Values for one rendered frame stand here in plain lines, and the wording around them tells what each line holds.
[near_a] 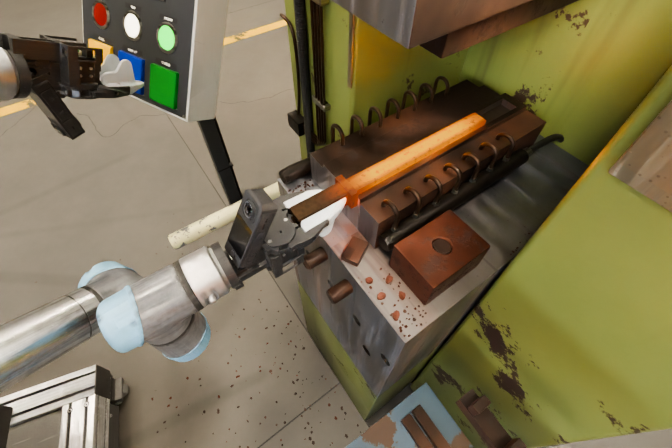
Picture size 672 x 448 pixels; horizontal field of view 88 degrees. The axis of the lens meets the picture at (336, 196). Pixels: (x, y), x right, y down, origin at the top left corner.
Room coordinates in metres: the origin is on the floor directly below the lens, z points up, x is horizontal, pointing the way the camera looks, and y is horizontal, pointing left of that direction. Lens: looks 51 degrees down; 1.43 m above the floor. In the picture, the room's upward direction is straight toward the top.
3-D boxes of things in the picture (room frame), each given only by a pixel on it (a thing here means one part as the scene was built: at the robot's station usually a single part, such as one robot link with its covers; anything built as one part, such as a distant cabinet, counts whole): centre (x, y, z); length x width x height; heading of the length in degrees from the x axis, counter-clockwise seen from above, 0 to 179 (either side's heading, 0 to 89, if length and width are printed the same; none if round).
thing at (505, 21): (0.50, -0.23, 1.24); 0.30 x 0.07 x 0.06; 125
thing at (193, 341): (0.19, 0.26, 0.88); 0.11 x 0.08 x 0.11; 62
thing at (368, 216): (0.50, -0.18, 0.96); 0.42 x 0.20 x 0.09; 125
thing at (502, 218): (0.46, -0.22, 0.69); 0.56 x 0.38 x 0.45; 125
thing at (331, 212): (0.31, 0.02, 0.98); 0.09 x 0.03 x 0.06; 122
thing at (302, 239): (0.28, 0.05, 1.00); 0.09 x 0.05 x 0.02; 122
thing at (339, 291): (0.24, -0.01, 0.87); 0.04 x 0.03 x 0.03; 125
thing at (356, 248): (0.29, -0.03, 0.92); 0.04 x 0.03 x 0.01; 153
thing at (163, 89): (0.64, 0.36, 1.01); 0.07 x 0.05 x 0.07; 60
